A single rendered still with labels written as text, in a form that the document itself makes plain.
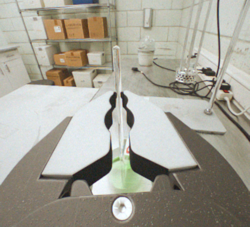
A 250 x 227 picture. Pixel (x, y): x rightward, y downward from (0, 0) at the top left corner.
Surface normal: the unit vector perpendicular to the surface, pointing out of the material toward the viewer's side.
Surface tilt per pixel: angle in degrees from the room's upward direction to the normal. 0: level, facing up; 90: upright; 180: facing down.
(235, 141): 0
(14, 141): 0
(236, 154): 0
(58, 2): 93
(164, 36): 90
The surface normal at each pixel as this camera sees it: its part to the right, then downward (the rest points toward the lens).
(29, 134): -0.03, -0.85
